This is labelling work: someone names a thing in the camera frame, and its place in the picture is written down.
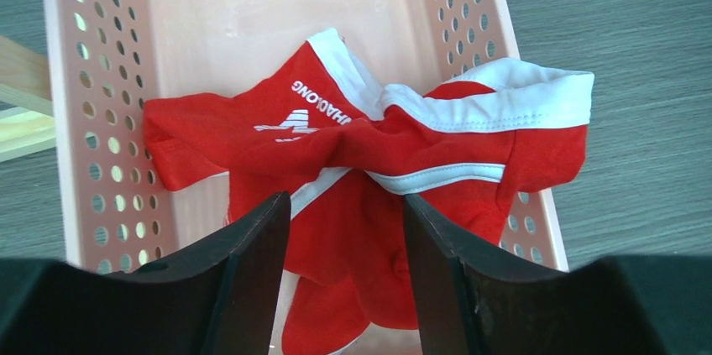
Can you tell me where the pink plastic basket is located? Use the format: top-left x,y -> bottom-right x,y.
39,0 -> 569,355

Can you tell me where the red white underwear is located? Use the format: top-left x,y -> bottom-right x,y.
144,29 -> 594,354

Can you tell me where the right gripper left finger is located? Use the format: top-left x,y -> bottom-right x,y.
107,192 -> 291,354

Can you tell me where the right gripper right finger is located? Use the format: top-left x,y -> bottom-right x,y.
404,195 -> 610,354

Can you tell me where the wooden clothes rack frame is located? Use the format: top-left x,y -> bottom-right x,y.
1,36 -> 55,162

